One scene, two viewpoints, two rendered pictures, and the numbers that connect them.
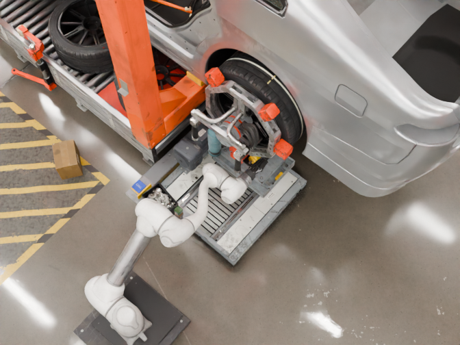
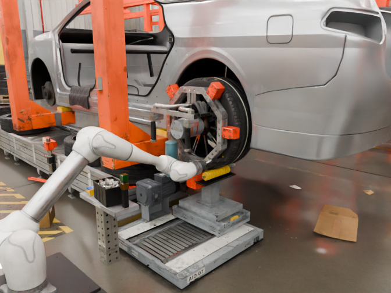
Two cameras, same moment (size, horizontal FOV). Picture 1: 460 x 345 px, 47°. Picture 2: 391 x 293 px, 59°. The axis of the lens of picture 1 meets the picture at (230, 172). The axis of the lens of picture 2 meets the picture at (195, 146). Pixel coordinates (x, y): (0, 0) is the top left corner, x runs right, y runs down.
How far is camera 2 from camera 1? 234 cm
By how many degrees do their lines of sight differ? 48
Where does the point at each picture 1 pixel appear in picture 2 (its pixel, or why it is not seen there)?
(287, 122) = (232, 103)
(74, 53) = not seen: hidden behind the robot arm
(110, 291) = (17, 218)
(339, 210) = (301, 255)
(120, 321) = (12, 238)
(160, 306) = (75, 277)
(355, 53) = not seen: outside the picture
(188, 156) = (148, 185)
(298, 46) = (233, 12)
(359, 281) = not seen: outside the picture
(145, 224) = (81, 138)
